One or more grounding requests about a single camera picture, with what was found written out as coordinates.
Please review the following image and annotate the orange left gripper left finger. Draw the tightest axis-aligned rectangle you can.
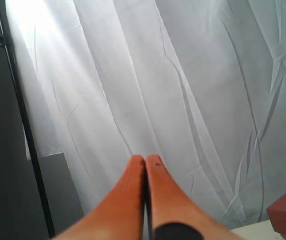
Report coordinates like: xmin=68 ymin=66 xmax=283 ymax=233
xmin=55 ymin=155 xmax=145 ymax=240

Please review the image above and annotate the black light stand pole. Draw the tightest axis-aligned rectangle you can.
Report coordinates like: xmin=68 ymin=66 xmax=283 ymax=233
xmin=0 ymin=0 xmax=55 ymax=238

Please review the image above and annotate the white backdrop curtain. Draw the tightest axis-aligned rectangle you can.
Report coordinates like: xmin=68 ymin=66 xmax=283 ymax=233
xmin=5 ymin=0 xmax=286 ymax=229

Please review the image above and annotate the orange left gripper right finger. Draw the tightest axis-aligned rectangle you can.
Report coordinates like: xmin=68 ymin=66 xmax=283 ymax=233
xmin=145 ymin=154 xmax=241 ymax=240

